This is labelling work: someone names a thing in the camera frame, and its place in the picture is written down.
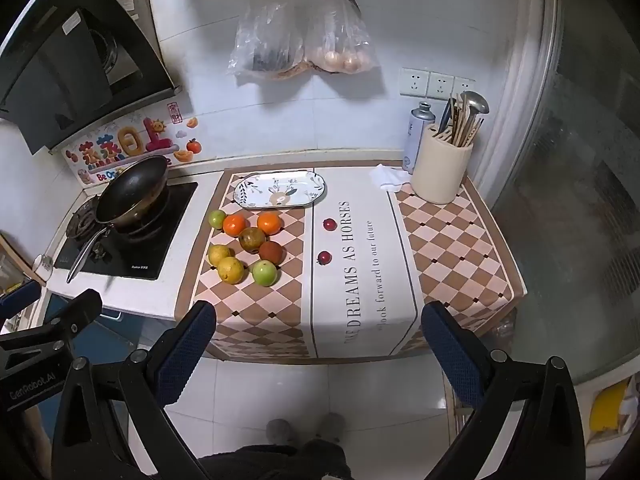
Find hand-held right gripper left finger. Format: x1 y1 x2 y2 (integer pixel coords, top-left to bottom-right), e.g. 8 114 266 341
51 300 217 480

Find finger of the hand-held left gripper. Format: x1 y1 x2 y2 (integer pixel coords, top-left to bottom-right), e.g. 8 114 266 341
42 290 104 333
0 279 42 321

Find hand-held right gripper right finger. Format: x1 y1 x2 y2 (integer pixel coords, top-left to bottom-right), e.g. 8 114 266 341
421 301 586 480

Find large yellow fruit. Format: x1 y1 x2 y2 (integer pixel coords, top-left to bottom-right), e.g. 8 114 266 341
217 257 246 285

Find large green apple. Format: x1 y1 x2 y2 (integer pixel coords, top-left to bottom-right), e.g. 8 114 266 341
251 260 278 288

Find brown green pear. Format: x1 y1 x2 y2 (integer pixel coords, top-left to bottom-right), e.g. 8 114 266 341
238 227 266 254

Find red brown round fruit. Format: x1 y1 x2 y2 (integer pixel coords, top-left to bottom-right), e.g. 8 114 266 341
259 241 285 266

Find orange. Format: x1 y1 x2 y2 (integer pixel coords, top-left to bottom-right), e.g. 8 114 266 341
257 211 283 236
222 214 249 237

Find oval patterned ceramic plate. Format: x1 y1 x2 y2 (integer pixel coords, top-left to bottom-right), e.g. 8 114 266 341
233 170 327 210

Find small white cup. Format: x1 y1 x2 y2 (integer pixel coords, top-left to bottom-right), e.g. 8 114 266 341
32 255 56 282

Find blue cabinet front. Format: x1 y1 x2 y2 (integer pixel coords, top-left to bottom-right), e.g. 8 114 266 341
40 305 148 436

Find black gas stove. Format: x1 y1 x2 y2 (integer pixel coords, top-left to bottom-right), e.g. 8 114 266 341
54 180 200 282

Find checkered printed table mat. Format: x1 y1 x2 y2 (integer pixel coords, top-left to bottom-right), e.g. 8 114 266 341
175 166 528 361

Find black frying pan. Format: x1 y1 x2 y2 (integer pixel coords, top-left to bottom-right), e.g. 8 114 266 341
66 155 170 285

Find person's grey shoes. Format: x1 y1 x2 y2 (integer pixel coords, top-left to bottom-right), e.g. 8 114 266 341
266 412 346 447

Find person's dark trousers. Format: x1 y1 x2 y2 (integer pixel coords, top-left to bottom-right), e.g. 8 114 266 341
197 437 351 480

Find yellow plastic item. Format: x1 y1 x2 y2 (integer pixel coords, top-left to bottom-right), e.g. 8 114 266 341
590 380 632 433

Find cream utensil holder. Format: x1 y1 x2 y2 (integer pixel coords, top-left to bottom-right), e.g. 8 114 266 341
411 130 475 205

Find white crumpled cloth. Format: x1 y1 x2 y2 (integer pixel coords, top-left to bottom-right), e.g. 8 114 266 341
370 163 413 193

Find frosted glass door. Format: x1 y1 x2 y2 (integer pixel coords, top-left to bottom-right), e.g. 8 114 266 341
492 0 640 386

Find grey spray can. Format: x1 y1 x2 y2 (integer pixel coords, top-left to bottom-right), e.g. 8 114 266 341
402 101 437 175

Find bundle of chopsticks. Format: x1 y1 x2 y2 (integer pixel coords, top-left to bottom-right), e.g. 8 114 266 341
432 95 485 148

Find black range hood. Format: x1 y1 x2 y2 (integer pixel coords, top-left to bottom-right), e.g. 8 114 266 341
0 0 183 156

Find metal ladle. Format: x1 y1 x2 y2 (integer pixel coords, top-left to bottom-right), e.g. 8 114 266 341
460 91 490 117

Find clear plastic bag dark contents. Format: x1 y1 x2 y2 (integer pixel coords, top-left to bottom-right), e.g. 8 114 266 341
227 0 306 81

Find clear plastic bag of eggs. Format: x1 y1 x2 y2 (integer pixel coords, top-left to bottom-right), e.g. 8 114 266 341
300 0 381 75

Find colourful wall sticker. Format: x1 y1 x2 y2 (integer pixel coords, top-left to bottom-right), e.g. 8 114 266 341
62 102 203 191

